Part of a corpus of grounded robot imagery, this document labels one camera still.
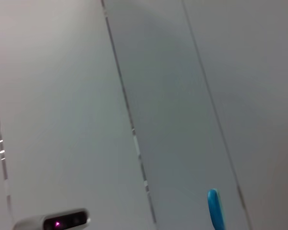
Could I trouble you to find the blue and teal scissors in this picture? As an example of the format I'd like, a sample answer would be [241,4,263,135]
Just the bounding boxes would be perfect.
[207,188,226,230]

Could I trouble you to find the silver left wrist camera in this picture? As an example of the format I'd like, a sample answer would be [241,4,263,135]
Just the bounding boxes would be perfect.
[13,208,91,230]

